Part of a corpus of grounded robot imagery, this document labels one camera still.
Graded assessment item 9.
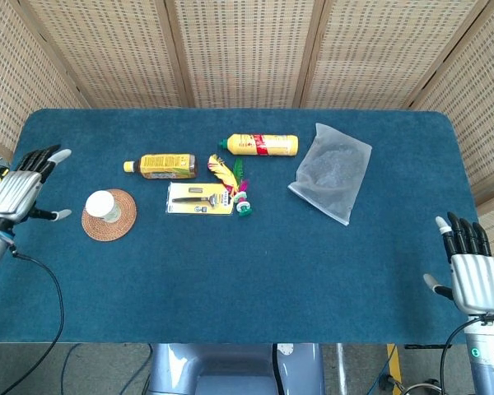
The grey translucent zip bag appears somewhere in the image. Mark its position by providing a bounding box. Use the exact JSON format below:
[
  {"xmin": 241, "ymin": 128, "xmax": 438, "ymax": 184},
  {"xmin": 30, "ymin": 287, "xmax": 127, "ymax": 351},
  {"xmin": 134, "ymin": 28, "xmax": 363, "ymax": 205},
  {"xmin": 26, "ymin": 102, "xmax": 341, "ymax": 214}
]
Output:
[{"xmin": 287, "ymin": 122, "xmax": 373, "ymax": 226}]

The razor in yellow blister pack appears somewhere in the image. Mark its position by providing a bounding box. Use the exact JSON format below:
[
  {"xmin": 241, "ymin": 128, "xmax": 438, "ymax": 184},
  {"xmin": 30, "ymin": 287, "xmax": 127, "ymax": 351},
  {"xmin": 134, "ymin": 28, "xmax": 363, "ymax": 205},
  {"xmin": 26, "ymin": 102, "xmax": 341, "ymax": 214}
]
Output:
[{"xmin": 165, "ymin": 182, "xmax": 236, "ymax": 216}]

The tea bottle with yellow label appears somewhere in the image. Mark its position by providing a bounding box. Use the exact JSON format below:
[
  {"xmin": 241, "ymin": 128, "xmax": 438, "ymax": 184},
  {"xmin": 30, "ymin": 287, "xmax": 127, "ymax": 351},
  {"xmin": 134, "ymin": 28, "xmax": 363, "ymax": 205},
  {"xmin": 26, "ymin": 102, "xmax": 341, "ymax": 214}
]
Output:
[{"xmin": 123, "ymin": 153, "xmax": 198, "ymax": 181}]

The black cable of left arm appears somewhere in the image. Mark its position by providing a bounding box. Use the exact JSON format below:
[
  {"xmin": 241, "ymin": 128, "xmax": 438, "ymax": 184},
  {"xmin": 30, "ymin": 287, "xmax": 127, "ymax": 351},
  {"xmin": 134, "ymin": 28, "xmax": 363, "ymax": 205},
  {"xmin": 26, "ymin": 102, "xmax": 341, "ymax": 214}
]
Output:
[{"xmin": 0, "ymin": 246, "xmax": 66, "ymax": 395}]

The white floral paper cup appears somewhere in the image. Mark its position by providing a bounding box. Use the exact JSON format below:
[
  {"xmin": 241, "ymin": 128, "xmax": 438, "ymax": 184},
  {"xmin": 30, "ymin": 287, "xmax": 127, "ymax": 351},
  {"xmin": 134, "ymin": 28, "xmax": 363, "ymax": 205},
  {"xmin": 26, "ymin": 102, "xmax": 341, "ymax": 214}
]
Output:
[{"xmin": 85, "ymin": 190, "xmax": 123, "ymax": 224}]

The round woven rattan coaster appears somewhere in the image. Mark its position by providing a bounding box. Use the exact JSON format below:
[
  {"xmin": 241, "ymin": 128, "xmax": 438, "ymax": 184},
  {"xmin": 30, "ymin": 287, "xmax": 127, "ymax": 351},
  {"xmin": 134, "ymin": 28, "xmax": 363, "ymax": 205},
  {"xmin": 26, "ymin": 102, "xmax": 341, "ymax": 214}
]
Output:
[{"xmin": 81, "ymin": 188, "xmax": 138, "ymax": 243}]

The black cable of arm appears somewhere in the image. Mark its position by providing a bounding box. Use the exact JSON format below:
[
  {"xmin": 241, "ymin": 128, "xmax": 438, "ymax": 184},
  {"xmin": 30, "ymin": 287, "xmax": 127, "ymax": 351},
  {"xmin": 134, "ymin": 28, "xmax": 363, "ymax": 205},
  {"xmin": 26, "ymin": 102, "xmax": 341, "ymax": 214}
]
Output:
[
  {"xmin": 437, "ymin": 314, "xmax": 494, "ymax": 395},
  {"xmin": 0, "ymin": 246, "xmax": 66, "ymax": 395}
]

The right silver-black robot hand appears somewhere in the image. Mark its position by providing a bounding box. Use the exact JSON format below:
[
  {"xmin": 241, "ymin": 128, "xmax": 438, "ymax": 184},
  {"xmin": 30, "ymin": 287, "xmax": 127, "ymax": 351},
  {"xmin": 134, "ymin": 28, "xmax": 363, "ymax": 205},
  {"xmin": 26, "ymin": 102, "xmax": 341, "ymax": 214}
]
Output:
[{"xmin": 422, "ymin": 211, "xmax": 494, "ymax": 318}]

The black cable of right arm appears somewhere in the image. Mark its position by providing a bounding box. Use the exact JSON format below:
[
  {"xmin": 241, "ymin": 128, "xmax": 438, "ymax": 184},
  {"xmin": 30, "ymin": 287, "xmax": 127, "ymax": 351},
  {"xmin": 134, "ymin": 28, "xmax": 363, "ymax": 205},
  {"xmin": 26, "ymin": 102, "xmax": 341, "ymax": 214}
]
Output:
[{"xmin": 437, "ymin": 314, "xmax": 494, "ymax": 395}]

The blue table cloth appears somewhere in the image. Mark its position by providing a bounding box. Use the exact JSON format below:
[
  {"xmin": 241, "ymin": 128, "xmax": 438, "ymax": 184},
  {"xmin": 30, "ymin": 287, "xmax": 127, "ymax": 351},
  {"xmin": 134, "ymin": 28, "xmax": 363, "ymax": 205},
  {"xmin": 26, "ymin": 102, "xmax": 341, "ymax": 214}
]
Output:
[{"xmin": 0, "ymin": 107, "xmax": 481, "ymax": 345}]

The blue-grey robot torso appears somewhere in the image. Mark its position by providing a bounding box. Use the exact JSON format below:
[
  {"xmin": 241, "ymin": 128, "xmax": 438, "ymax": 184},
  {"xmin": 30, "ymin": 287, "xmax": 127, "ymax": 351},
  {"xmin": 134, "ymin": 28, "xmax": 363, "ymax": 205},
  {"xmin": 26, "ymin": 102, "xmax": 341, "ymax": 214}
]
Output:
[{"xmin": 147, "ymin": 343, "xmax": 326, "ymax": 395}]

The yellow squeeze bottle, red label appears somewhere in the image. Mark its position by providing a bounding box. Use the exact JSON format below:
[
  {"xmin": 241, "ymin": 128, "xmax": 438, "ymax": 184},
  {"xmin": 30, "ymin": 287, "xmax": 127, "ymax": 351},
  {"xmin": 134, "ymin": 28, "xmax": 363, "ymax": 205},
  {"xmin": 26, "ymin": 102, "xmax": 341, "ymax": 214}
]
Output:
[{"xmin": 217, "ymin": 132, "xmax": 300, "ymax": 158}]

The left silver-black robot hand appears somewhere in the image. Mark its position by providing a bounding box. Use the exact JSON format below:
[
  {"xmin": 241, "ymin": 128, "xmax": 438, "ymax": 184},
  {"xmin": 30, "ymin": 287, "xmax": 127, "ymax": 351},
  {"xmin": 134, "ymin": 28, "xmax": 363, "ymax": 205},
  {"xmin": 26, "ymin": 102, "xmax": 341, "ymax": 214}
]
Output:
[{"xmin": 0, "ymin": 143, "xmax": 73, "ymax": 225}]

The colourful feather shuttlecock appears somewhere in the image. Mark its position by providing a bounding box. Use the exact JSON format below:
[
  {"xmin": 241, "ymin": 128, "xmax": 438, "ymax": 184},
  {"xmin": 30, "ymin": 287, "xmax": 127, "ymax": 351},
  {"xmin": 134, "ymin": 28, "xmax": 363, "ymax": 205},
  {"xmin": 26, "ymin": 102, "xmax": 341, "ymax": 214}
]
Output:
[{"xmin": 207, "ymin": 154, "xmax": 254, "ymax": 218}]

